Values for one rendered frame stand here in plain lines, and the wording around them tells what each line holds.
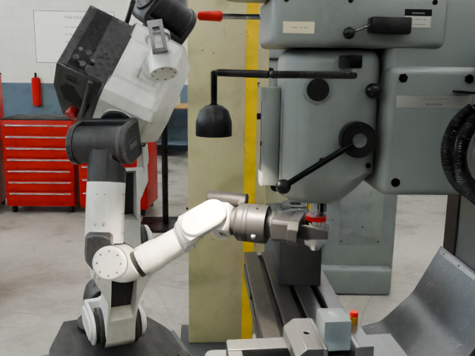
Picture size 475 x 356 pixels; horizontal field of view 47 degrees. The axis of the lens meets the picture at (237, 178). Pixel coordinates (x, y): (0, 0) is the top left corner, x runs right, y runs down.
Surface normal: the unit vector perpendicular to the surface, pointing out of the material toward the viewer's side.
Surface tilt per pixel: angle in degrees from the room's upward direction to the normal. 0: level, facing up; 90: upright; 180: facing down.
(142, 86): 58
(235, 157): 90
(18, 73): 90
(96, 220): 74
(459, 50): 90
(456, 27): 90
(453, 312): 63
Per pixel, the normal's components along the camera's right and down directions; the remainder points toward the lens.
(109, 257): -0.04, -0.07
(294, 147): -0.58, 0.16
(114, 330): 0.40, 0.42
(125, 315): 0.21, -0.78
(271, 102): 0.06, 0.21
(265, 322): 0.01, -0.98
